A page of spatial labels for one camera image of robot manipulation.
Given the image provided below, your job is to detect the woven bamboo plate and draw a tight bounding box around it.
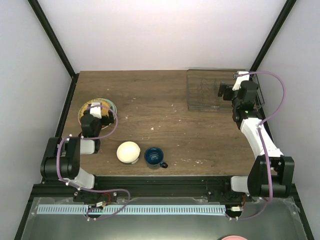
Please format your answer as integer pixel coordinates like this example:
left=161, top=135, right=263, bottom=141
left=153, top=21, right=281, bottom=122
left=78, top=98, right=99, bottom=124

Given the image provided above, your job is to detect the grey wire dish rack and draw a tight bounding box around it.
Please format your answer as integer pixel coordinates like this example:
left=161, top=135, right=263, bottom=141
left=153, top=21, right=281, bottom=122
left=186, top=68, right=266, bottom=112

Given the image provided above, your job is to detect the cream ceramic bowl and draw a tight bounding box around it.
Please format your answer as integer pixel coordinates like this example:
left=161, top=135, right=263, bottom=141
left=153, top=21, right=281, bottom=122
left=116, top=141, right=141, bottom=165

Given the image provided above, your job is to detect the dark blue mug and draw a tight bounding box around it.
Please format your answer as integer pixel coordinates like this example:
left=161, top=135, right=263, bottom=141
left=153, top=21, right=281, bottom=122
left=144, top=147, right=168, bottom=170

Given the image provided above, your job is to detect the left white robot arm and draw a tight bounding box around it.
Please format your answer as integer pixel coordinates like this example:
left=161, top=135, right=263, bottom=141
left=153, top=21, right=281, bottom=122
left=40, top=105, right=118, bottom=202

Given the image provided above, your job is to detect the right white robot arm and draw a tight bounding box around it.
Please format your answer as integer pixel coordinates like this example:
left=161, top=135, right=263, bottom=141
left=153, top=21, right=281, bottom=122
left=217, top=80, right=295, bottom=202

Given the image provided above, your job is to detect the light blue floral plate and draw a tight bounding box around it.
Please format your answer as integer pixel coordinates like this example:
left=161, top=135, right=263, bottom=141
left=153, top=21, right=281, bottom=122
left=98, top=98, right=117, bottom=116

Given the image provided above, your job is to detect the light blue slotted strip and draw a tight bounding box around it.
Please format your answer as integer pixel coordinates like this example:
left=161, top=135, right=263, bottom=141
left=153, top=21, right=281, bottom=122
left=36, top=204, right=226, bottom=216

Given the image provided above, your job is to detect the pink round object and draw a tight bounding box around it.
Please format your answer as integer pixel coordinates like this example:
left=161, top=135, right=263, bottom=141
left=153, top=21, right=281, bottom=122
left=220, top=235, right=248, bottom=240

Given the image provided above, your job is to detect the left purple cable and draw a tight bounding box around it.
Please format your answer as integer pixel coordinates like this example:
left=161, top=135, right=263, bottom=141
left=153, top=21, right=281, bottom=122
left=56, top=104, right=132, bottom=222

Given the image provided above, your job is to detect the purple cable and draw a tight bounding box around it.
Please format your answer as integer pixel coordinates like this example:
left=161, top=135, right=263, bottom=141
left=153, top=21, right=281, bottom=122
left=229, top=71, right=286, bottom=221
left=56, top=104, right=132, bottom=222

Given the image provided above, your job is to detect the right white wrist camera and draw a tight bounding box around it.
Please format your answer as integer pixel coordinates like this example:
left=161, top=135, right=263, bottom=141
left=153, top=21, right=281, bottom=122
left=232, top=71, right=250, bottom=91

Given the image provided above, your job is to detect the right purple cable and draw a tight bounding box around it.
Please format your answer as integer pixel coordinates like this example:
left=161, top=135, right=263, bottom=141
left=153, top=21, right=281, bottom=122
left=229, top=71, right=286, bottom=221

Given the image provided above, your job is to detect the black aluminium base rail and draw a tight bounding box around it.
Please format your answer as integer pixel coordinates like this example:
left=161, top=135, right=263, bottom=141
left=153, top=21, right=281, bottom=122
left=31, top=175, right=298, bottom=202

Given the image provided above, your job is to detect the right black frame post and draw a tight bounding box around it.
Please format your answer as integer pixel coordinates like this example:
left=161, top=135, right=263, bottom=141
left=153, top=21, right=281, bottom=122
left=250, top=0, right=297, bottom=72

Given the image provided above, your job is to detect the black frame post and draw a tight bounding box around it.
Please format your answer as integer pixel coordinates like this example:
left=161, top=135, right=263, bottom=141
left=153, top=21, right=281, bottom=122
left=250, top=0, right=297, bottom=72
left=26, top=0, right=77, bottom=79

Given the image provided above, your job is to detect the left black frame post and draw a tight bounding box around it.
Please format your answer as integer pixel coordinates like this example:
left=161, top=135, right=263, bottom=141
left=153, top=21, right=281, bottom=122
left=26, top=0, right=77, bottom=79

